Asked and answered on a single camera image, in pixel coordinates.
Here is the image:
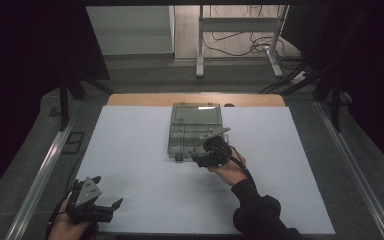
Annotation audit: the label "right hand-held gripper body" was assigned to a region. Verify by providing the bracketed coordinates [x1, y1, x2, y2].
[199, 127, 233, 168]

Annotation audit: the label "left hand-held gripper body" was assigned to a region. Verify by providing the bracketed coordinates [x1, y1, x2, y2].
[65, 176, 114, 225]

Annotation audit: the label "clear plastic compartment box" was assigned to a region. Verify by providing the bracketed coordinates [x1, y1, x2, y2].
[167, 102, 230, 163]

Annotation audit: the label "person's right hand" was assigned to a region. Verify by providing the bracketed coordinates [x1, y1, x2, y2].
[209, 149, 248, 187]

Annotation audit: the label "person's left hand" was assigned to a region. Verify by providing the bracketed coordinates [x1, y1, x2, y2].
[48, 196, 93, 240]

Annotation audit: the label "floor socket plate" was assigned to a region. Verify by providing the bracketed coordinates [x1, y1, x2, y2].
[61, 131, 86, 155]

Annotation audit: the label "white table cover sheet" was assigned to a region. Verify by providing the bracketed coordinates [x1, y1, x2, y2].
[75, 105, 336, 236]

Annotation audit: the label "black metal stand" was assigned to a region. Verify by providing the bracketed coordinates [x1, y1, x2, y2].
[313, 66, 352, 133]
[58, 71, 115, 132]

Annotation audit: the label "white power strip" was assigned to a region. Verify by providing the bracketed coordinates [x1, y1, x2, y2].
[289, 70, 308, 85]

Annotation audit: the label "black curtain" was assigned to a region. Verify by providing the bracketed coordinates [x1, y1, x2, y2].
[0, 0, 112, 208]
[281, 0, 384, 181]

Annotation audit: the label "white panel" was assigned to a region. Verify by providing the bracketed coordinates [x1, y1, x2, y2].
[86, 5, 176, 56]

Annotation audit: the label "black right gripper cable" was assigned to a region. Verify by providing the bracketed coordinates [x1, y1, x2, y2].
[220, 145, 256, 184]

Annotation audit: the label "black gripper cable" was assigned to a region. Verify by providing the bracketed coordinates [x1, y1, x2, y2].
[45, 185, 81, 239]
[220, 145, 256, 184]

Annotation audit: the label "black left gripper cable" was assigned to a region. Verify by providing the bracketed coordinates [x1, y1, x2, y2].
[45, 185, 81, 239]

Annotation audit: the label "aluminium rail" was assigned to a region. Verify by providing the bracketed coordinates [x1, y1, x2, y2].
[4, 99, 85, 240]
[314, 99, 384, 240]

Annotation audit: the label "black floor cables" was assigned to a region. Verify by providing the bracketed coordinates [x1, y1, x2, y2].
[202, 5, 302, 62]

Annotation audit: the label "white metal desk frame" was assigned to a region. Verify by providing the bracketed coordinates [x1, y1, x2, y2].
[195, 4, 290, 80]

